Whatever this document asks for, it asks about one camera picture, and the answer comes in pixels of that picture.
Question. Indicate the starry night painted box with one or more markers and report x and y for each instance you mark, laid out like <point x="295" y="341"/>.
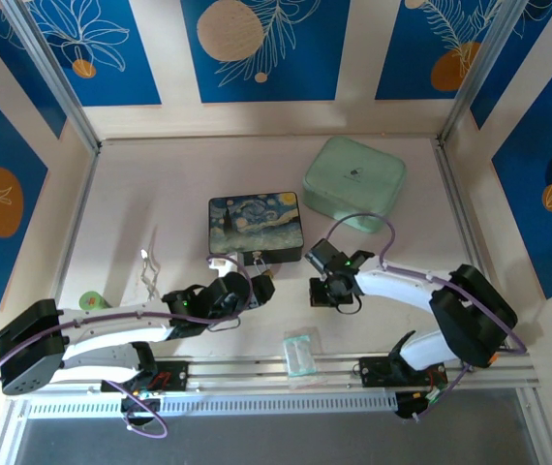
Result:
<point x="256" y="223"/>

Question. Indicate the green cylindrical roll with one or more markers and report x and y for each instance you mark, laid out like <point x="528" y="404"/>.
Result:
<point x="91" y="300"/>

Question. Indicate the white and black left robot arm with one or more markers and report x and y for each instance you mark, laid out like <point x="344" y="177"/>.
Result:
<point x="126" y="335"/>

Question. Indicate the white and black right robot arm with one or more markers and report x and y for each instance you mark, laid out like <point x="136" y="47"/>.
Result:
<point x="402" y="287"/>

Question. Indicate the aluminium mounting rail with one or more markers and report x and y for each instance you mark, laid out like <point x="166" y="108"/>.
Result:
<point x="266" y="370"/>

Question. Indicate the clear twisted plastic strip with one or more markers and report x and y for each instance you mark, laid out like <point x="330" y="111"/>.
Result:
<point x="150" y="276"/>

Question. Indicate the aluminium table edge rail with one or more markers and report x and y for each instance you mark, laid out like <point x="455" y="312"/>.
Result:
<point x="460" y="208"/>

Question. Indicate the clear plastic bag with parts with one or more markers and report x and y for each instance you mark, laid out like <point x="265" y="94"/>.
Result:
<point x="300" y="358"/>

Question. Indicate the aluminium frame post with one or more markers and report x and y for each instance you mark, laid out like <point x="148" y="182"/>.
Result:
<point x="484" y="72"/>
<point x="53" y="72"/>

